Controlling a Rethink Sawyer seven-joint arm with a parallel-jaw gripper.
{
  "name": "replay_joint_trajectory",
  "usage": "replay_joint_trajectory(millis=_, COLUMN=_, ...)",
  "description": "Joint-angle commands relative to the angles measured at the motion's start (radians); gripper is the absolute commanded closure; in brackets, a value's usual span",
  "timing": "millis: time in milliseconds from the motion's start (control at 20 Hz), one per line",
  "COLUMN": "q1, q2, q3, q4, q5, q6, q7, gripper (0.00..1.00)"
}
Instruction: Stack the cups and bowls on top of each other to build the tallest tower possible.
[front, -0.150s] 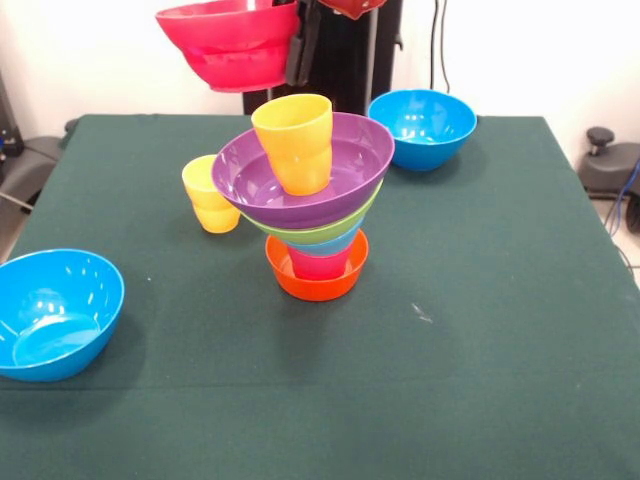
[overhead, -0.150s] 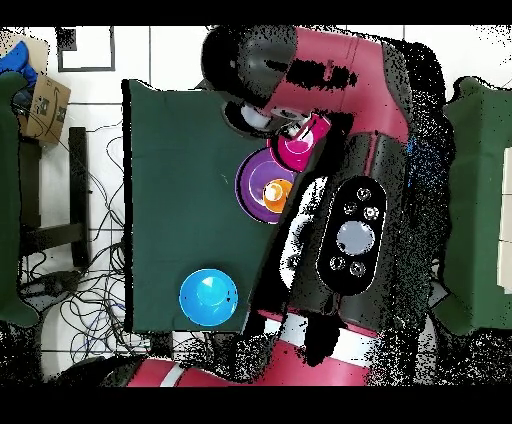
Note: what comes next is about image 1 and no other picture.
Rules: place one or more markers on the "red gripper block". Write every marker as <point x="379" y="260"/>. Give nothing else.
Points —
<point x="352" y="7"/>

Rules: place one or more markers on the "crimson small bowl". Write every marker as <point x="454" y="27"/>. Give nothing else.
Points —
<point x="235" y="40"/>

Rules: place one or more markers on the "orange cup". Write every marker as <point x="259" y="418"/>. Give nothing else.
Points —
<point x="297" y="145"/>

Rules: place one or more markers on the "large purple bowl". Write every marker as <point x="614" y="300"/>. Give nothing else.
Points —
<point x="360" y="165"/>

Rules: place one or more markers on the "large blue bowl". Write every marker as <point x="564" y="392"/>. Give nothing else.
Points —
<point x="55" y="320"/>
<point x="425" y="125"/>

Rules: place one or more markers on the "yellow cup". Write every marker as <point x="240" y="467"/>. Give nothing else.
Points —
<point x="205" y="200"/>

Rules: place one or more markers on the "large green bowl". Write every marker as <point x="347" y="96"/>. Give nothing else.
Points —
<point x="340" y="225"/>

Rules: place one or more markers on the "small blue bowl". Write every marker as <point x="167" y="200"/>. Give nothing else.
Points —
<point x="332" y="247"/>

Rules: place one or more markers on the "crimson cup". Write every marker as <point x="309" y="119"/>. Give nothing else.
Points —
<point x="320" y="267"/>

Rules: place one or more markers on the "orange bowl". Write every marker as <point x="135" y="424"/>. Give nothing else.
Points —
<point x="315" y="290"/>

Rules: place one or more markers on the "grey stand base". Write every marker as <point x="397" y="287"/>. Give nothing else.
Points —
<point x="35" y="150"/>

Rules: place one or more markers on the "black equipment box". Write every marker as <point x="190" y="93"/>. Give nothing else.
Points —
<point x="7" y="130"/>

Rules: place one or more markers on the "dark green tablecloth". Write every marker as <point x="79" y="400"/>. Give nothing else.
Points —
<point x="350" y="350"/>

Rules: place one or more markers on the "black stand base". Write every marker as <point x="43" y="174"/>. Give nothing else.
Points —
<point x="615" y="167"/>

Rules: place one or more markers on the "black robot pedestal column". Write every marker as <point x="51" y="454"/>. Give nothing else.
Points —
<point x="350" y="65"/>

